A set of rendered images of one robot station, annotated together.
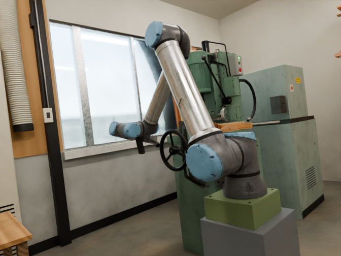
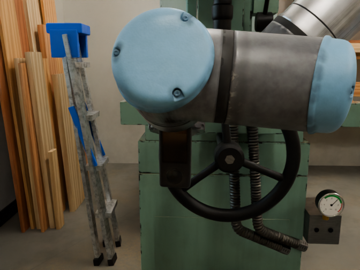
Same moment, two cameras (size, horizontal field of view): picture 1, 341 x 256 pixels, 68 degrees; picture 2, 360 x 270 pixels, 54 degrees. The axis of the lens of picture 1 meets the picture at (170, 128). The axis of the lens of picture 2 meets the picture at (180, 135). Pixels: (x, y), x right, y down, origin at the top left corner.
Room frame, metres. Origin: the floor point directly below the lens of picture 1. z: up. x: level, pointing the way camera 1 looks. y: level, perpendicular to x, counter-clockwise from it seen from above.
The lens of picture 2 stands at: (1.31, 0.56, 1.01)
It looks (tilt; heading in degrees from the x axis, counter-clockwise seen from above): 12 degrees down; 315
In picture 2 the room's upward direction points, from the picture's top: straight up
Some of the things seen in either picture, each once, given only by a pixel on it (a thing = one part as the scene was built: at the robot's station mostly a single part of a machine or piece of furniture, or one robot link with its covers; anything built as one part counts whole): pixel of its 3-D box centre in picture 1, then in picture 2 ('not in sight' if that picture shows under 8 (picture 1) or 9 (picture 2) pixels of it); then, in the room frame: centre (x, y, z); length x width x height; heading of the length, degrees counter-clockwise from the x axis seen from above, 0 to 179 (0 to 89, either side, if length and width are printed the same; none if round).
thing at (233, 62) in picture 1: (236, 65); not in sight; (2.07, -0.59, 1.40); 0.10 x 0.06 x 0.16; 132
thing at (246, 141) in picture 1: (238, 151); not in sight; (1.12, -0.28, 0.83); 0.17 x 0.15 x 0.18; 130
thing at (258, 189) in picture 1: (243, 181); not in sight; (1.12, -0.29, 0.70); 0.19 x 0.19 x 0.10
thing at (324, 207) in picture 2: not in sight; (328, 205); (1.63, -0.28, 0.65); 0.06 x 0.04 x 0.08; 42
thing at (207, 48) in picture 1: (206, 52); not in sight; (2.06, -0.36, 1.53); 0.08 x 0.08 x 0.17; 42
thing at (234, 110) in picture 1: (233, 113); not in sight; (1.97, -0.50, 1.02); 0.09 x 0.07 x 0.12; 42
